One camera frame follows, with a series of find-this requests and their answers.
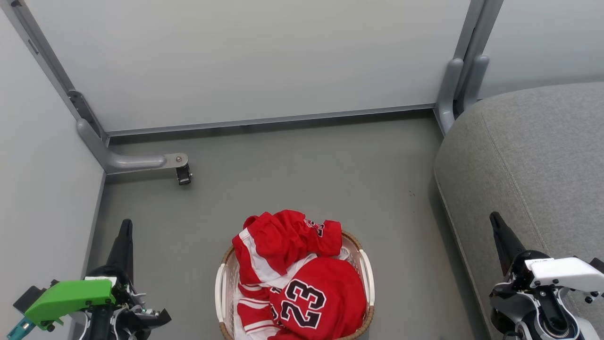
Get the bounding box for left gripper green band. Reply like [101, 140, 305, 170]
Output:
[13, 218, 173, 332]

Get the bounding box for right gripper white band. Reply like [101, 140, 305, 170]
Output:
[489, 211, 604, 303]

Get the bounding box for red shorts with white stripe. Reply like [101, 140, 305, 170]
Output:
[234, 282, 285, 340]

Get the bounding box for red garment with black lettering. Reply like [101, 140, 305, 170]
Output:
[231, 209, 343, 289]

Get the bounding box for grey fabric sofa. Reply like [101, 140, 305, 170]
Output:
[433, 81, 604, 340]

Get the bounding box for red jersey number 23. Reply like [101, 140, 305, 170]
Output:
[268, 256, 368, 340]

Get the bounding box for grey partition post with caster foot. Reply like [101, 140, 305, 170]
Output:
[0, 0, 189, 174]

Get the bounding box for woven laundry basket white handles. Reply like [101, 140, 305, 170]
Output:
[215, 230, 376, 340]

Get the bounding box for grey partition post double foot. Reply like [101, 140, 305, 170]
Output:
[434, 0, 504, 136]

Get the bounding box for grey partition bottom rail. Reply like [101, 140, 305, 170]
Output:
[106, 104, 437, 138]

